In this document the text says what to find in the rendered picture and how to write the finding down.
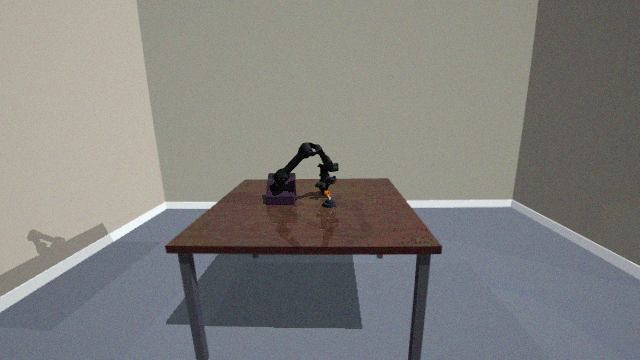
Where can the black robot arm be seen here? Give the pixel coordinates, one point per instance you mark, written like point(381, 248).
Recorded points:
point(305, 151)

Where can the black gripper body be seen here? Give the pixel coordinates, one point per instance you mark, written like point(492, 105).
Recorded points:
point(321, 183)

